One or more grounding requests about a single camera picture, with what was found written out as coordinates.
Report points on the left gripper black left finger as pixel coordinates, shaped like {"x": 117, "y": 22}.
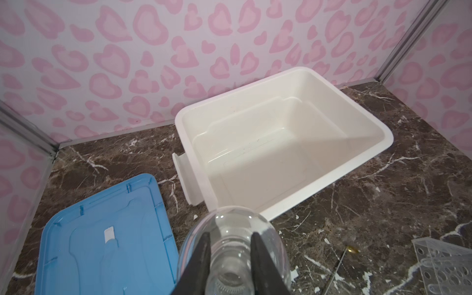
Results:
{"x": 195, "y": 275}

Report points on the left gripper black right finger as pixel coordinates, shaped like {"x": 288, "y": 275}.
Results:
{"x": 265, "y": 276}

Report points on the clear glass flask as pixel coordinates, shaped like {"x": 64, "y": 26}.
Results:
{"x": 230, "y": 230}

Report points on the thin metal stirring rod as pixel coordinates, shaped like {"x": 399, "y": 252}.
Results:
{"x": 348, "y": 249}

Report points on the clear plastic test tube rack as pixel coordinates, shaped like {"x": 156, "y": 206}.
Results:
{"x": 446, "y": 268}

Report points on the blue plastic bin lid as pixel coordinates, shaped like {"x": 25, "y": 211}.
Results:
{"x": 116, "y": 242}

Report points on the white plastic storage bin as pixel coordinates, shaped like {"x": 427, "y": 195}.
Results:
{"x": 272, "y": 144}

